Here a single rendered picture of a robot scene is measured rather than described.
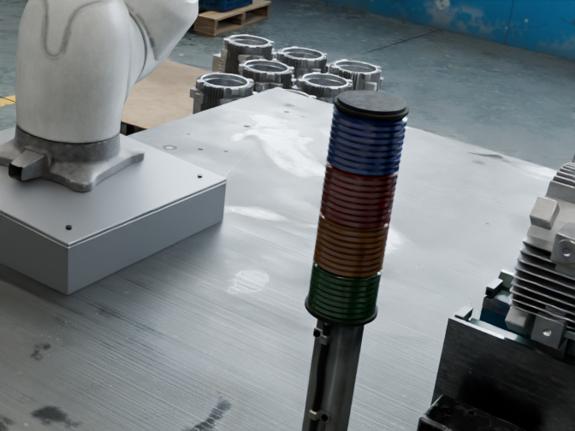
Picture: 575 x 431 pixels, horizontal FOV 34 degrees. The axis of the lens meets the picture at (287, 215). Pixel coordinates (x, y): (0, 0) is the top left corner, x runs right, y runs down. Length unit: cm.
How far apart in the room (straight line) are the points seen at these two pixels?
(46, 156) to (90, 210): 12
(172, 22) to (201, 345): 57
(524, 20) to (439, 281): 550
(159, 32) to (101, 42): 18
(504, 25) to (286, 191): 534
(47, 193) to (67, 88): 15
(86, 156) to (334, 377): 68
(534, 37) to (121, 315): 580
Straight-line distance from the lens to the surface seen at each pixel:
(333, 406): 86
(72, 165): 141
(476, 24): 698
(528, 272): 97
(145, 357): 116
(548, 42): 681
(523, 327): 102
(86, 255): 128
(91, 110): 139
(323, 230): 77
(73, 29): 136
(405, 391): 115
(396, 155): 75
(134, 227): 134
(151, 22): 152
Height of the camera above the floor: 143
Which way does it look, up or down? 24 degrees down
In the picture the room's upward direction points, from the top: 7 degrees clockwise
